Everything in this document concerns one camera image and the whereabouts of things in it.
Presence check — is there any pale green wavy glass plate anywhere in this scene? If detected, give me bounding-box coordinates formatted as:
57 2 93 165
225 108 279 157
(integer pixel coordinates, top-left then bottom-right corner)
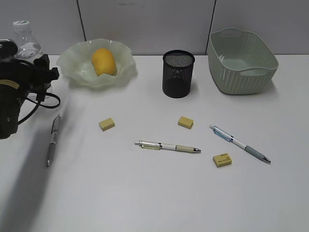
56 39 138 90

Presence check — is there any blue clip pen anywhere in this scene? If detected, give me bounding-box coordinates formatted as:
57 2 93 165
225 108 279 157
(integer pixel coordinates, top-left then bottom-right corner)
209 125 271 164

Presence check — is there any black mesh pen holder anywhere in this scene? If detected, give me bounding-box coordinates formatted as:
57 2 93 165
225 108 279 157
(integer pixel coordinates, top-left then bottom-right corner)
162 50 195 99

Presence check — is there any clear water bottle green label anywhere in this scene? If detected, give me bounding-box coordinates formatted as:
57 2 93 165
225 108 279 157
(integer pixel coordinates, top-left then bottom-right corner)
12 20 53 105

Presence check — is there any yellow eraser left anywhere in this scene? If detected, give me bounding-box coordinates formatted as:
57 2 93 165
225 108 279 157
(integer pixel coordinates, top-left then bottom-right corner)
98 117 115 131

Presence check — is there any pale green plastic basket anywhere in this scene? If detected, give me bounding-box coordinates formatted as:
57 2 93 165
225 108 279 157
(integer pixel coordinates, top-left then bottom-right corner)
208 28 279 95

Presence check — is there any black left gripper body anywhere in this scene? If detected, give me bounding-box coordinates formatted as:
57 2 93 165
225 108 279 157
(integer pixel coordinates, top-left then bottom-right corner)
0 58 59 139

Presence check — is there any white waste paper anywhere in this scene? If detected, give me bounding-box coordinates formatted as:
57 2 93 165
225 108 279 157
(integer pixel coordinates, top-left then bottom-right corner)
219 55 225 61

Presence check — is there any yellow printed eraser right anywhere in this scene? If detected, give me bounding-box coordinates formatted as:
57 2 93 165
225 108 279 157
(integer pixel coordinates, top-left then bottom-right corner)
212 153 232 168

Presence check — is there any yellow mango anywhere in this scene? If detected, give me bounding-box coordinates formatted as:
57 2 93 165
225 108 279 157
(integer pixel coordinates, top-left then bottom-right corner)
92 48 116 76

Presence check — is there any yellow eraser middle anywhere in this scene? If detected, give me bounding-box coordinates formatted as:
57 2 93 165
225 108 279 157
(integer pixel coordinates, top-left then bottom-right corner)
178 116 194 129

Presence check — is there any beige grip pen middle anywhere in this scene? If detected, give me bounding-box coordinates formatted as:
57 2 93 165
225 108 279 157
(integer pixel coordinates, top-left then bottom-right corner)
134 140 201 153

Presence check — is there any grey grip pen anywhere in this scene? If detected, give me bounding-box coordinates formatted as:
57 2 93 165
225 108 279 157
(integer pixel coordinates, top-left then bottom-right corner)
46 114 61 167

